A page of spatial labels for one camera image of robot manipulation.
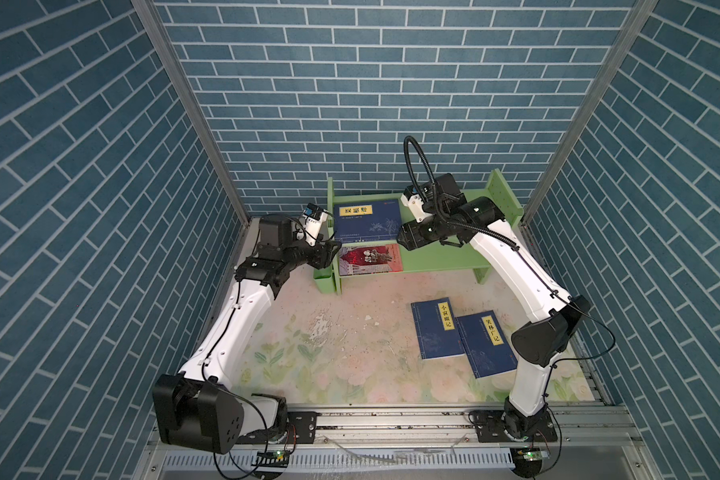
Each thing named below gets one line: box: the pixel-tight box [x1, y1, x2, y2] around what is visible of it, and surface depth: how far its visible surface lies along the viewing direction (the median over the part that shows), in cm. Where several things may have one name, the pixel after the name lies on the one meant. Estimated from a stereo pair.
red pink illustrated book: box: [339, 244, 403, 276], surface depth 93 cm
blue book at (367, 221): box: [333, 199, 401, 243], surface depth 82 cm
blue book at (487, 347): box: [456, 310, 518, 379], surface depth 91 cm
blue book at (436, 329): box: [410, 297, 465, 361], surface depth 92 cm
